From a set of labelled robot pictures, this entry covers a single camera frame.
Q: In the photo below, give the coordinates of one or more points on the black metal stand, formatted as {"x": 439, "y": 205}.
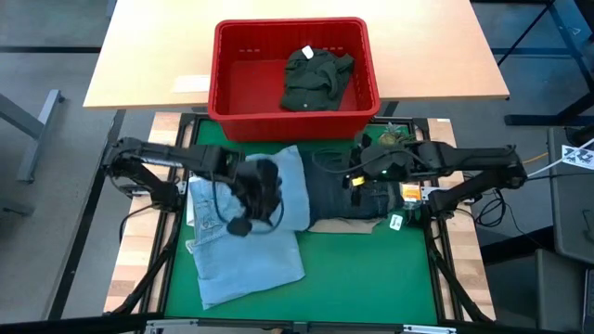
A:
{"x": 533, "y": 120}

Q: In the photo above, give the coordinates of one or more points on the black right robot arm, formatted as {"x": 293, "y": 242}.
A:
{"x": 473, "y": 158}

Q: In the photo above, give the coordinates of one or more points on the dark green garment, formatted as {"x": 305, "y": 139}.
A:
{"x": 315, "y": 79}

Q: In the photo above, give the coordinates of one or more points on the white printed paper tag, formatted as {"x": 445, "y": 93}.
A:
{"x": 577, "y": 157}

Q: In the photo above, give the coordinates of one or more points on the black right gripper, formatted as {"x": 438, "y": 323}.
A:
{"x": 387, "y": 162}

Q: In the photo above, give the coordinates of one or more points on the green table mat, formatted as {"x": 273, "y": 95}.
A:
{"x": 362, "y": 278}

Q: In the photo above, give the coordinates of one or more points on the silver metal bracket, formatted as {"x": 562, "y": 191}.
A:
{"x": 171, "y": 323}
{"x": 427, "y": 329}

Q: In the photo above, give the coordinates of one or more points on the white label strip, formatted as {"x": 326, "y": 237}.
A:
{"x": 190, "y": 84}

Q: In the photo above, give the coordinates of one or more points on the red plastic laundry bin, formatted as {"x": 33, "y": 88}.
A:
{"x": 260, "y": 125}

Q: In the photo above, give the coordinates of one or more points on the succulent plant in black pot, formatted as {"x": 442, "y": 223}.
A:
{"x": 392, "y": 137}

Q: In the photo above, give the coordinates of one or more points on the beige shorts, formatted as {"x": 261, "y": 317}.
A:
{"x": 343, "y": 226}

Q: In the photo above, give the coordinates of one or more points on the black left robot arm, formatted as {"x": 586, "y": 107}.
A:
{"x": 162, "y": 155}

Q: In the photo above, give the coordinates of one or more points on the clear package with orange label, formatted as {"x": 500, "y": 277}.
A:
{"x": 410, "y": 192}

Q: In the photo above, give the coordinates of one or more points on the dark blue jeans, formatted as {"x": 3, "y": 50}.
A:
{"x": 329, "y": 199}

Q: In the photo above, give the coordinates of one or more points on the light blue jeans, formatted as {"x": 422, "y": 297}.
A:
{"x": 246, "y": 264}

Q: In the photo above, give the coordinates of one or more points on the grey metal desk leg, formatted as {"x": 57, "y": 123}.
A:
{"x": 39, "y": 134}

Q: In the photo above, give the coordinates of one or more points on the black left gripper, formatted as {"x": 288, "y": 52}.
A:
{"x": 257, "y": 190}

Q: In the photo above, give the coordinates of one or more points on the light wooden desk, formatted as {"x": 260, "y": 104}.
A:
{"x": 148, "y": 46}

